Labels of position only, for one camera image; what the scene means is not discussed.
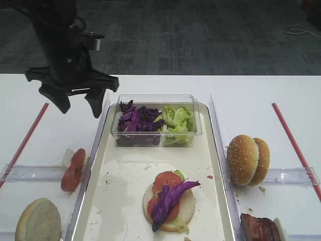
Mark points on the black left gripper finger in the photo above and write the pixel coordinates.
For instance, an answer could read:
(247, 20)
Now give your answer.
(57, 97)

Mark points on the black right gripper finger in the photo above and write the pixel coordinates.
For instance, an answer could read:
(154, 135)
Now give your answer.
(95, 99)

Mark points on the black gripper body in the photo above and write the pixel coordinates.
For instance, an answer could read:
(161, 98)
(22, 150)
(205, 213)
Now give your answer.
(66, 47)

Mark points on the purple cabbage leaf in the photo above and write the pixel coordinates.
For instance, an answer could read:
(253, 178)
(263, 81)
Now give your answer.
(168, 197)

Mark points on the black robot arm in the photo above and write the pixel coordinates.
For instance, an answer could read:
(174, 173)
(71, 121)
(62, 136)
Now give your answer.
(52, 8)

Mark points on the upright tomato slices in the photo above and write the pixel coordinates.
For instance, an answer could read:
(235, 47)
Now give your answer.
(72, 176)

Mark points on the green lettuce pile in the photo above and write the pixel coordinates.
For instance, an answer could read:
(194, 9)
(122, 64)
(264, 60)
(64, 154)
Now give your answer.
(176, 120)

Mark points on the tomato slices on bun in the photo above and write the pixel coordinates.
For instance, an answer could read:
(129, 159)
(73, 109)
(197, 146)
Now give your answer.
(171, 179)

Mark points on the lettuce leaf on bun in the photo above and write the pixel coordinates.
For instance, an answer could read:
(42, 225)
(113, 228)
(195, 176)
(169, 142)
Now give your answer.
(178, 173)

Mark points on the sliced meat patties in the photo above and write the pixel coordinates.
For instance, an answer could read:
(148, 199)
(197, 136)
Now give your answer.
(263, 229)

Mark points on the white pusher block meat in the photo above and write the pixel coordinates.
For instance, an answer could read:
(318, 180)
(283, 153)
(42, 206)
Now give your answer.
(282, 232)

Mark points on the clear plastic food container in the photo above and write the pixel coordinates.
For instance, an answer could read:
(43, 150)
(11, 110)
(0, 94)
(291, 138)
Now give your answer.
(157, 101)

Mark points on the purple cabbage pile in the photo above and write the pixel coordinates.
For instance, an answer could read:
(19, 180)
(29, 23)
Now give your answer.
(135, 119)

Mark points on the left red strip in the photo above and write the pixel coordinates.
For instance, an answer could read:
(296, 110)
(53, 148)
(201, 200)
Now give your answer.
(12, 163)

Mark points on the red strip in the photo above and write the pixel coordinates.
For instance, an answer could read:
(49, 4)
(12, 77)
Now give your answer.
(297, 150)
(12, 163)

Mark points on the white pusher block upper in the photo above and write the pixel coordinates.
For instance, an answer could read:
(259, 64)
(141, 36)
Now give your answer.
(66, 161)

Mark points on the left clear long divider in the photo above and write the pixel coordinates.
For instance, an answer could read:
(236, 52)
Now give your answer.
(70, 231)

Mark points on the clear long divider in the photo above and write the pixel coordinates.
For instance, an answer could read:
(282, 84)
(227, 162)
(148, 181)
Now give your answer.
(70, 231)
(234, 217)

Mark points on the metal tray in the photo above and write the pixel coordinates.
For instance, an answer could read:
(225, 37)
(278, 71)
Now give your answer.
(112, 208)

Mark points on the upright bun half left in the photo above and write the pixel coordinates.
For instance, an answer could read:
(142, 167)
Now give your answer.
(39, 221)

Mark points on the bottom bun on tray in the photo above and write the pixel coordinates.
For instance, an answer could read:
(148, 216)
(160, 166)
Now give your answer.
(181, 220)

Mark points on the right clear long divider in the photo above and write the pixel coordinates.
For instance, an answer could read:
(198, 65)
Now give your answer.
(234, 217)

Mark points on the sesame bun front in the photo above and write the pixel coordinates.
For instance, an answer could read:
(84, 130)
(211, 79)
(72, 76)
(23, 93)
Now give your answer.
(242, 159)

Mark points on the sesame bun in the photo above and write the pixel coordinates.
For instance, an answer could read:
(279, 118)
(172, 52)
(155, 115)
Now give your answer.
(263, 162)
(242, 159)

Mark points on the right red strip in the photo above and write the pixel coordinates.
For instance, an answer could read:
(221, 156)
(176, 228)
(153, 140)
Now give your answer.
(297, 150)

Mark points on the sesame bun rear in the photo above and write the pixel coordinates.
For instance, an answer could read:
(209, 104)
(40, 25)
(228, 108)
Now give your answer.
(263, 162)

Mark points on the clear rail holding tomato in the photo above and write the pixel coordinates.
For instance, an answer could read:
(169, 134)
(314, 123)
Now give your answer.
(32, 173)

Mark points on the clear rail holding sesame buns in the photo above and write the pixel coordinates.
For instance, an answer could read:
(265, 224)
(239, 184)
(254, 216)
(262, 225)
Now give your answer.
(293, 176)

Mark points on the clear rail holding meat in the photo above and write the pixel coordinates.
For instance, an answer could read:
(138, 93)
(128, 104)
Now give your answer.
(304, 237)

